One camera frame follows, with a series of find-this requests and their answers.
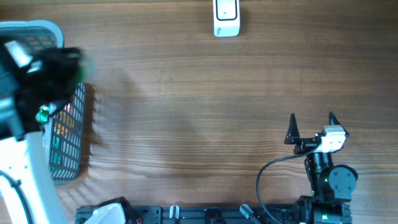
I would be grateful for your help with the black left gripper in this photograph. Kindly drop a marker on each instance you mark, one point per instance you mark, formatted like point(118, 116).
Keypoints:
point(63, 58)

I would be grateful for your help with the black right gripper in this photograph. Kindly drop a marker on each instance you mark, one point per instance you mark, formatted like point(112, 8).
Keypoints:
point(293, 137)

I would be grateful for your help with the green lid jar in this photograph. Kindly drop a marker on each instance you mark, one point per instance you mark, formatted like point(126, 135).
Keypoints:
point(86, 69)

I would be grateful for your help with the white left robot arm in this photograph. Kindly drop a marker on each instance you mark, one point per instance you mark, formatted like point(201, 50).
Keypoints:
point(41, 112)

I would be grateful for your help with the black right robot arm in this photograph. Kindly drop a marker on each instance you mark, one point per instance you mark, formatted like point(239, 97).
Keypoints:
point(332, 185)

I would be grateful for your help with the white barcode scanner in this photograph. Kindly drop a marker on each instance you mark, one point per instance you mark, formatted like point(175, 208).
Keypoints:
point(226, 18)

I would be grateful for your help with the grey plastic basket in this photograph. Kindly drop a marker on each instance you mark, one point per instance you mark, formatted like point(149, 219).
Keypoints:
point(63, 134)

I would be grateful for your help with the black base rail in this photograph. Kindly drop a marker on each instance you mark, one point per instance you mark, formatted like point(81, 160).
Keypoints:
point(277, 213)

